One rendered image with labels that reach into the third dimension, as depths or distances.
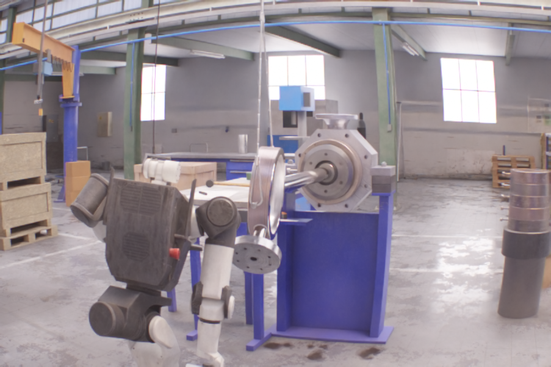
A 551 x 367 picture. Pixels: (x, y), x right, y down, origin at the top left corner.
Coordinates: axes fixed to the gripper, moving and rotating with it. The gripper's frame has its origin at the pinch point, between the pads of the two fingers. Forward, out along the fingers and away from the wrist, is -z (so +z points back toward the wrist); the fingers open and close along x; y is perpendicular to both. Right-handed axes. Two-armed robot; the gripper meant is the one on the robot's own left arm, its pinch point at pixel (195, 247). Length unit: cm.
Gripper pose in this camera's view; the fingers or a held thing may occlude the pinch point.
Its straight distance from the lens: 232.7
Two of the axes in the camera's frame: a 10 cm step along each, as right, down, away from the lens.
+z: -9.8, -0.9, 1.8
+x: -1.9, 7.1, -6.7
